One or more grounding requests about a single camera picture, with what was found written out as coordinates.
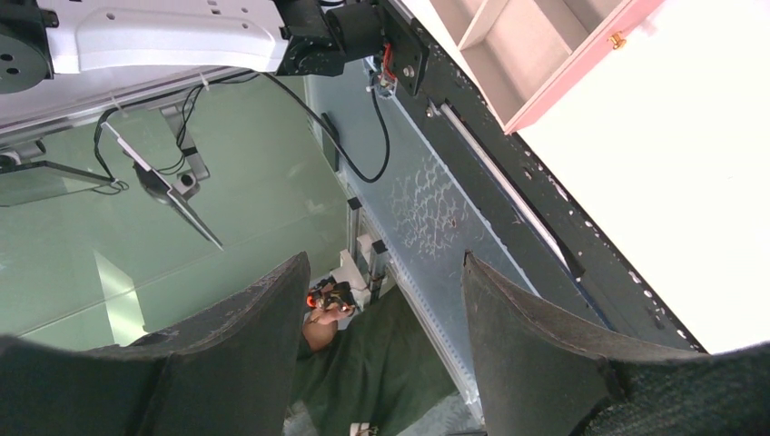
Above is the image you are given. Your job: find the tilted tablet on stand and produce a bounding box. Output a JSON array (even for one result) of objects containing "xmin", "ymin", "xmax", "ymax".
[{"xmin": 99, "ymin": 122, "xmax": 223, "ymax": 251}]

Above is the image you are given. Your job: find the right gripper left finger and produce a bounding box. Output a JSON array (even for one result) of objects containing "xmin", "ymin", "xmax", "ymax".
[{"xmin": 130, "ymin": 252, "xmax": 310, "ymax": 435}]

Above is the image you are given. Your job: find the black mounting base plate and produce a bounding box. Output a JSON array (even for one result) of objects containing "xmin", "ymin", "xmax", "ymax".
[{"xmin": 390, "ymin": 1, "xmax": 702, "ymax": 352}]

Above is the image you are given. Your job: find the beige six-compartment tray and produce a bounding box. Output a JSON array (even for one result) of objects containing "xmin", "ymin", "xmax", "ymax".
[{"xmin": 432, "ymin": 0, "xmax": 664, "ymax": 134}]

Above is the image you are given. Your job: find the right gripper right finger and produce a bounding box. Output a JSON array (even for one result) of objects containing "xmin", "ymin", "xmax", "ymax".
[{"xmin": 461, "ymin": 251, "xmax": 703, "ymax": 435}]

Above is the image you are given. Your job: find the person in green shirt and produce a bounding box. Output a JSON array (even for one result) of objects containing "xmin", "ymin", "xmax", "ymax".
[{"xmin": 290, "ymin": 289, "xmax": 457, "ymax": 435}]

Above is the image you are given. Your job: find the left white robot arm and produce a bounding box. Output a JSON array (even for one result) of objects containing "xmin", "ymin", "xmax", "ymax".
[{"xmin": 1, "ymin": 1, "xmax": 387, "ymax": 94}]

